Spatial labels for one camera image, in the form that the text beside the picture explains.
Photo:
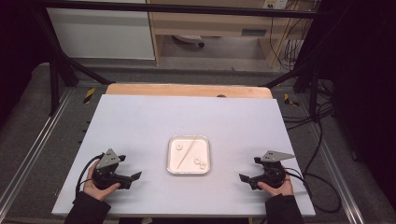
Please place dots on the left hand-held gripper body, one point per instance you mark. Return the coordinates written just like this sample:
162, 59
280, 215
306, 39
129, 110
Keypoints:
107, 160

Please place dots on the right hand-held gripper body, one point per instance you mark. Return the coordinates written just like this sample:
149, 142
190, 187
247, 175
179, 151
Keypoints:
274, 174

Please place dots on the square metal tray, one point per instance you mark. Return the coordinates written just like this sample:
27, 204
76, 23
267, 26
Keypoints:
190, 166

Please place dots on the thin wooden skewer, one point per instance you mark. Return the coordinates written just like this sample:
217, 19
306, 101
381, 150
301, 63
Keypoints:
186, 154

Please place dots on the person's right hand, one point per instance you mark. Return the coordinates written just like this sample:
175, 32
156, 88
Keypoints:
281, 190

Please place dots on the person's left hand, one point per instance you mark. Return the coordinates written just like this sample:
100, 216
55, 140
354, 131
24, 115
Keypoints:
93, 191

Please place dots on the yellow black tape strip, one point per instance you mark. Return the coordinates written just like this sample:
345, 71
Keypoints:
290, 100
89, 95

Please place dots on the wooden table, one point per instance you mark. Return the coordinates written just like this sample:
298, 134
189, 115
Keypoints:
174, 90

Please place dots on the white cabinet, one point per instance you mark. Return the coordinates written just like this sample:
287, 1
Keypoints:
99, 34

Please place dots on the dark curtain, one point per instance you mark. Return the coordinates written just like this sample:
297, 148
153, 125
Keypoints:
364, 77
18, 46

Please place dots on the chair base with caster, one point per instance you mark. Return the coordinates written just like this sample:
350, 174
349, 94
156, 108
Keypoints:
188, 39

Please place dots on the light wooden desk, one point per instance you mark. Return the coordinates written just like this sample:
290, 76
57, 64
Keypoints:
211, 23

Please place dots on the white power strip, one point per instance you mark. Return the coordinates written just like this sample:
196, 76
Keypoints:
275, 3

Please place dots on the aluminium floor rail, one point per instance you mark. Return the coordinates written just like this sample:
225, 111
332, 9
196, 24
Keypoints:
336, 168
40, 137

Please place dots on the black metal frame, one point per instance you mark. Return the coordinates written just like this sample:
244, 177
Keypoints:
186, 8

